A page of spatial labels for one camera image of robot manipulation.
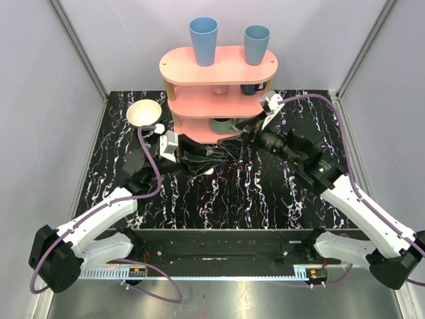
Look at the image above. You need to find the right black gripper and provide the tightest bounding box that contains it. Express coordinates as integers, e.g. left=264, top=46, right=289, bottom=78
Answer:
left=218, top=109, right=303, bottom=166

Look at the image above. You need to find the white earbuds charging case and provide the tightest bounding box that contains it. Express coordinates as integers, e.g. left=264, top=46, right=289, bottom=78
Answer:
left=204, top=167, right=214, bottom=175

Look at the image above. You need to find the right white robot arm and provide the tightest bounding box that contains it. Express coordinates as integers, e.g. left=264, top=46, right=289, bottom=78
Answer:
left=218, top=118, right=424, bottom=290

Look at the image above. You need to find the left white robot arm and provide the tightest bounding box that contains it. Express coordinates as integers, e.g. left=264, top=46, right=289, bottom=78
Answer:
left=29, top=130, right=229, bottom=294

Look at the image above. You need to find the teal green mug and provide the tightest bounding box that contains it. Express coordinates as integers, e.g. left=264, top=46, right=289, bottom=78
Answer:
left=209, top=118, right=240, bottom=135

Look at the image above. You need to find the black marble mat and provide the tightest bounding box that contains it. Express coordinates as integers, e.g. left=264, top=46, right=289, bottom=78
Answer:
left=76, top=91, right=355, bottom=229

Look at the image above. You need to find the pink three-tier shelf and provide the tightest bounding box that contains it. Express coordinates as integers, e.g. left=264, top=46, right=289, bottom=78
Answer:
left=159, top=46, right=278, bottom=144

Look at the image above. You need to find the navy blue mug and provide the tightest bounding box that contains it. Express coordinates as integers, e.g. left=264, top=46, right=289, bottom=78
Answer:
left=240, top=82, right=267, bottom=96

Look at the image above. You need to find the pink mug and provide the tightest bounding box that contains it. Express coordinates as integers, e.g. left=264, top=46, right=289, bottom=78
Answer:
left=211, top=85, right=229, bottom=96

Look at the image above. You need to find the white green bowl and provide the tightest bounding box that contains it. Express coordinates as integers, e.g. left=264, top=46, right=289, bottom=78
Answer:
left=126, top=99, right=162, bottom=128

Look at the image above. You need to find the blue cup right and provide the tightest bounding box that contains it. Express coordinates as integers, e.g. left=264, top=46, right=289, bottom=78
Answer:
left=244, top=25, right=270, bottom=66

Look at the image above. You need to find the tall blue cup left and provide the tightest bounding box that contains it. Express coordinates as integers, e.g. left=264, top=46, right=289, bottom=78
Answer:
left=189, top=17, right=218, bottom=66

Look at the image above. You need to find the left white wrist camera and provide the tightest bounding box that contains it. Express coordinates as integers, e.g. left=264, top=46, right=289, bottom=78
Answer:
left=154, top=124, right=179, bottom=163

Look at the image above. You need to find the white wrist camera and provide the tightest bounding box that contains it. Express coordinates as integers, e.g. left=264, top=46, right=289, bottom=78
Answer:
left=260, top=90, right=285, bottom=130
left=154, top=124, right=179, bottom=163

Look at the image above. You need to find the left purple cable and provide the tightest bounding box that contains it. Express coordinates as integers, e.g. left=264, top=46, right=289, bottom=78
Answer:
left=29, top=124, right=163, bottom=295

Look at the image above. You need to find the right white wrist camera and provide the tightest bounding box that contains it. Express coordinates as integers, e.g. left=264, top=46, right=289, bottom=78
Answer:
left=260, top=90, right=285, bottom=130

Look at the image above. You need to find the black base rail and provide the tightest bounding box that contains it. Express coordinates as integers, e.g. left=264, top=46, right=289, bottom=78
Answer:
left=99, top=228, right=343, bottom=276

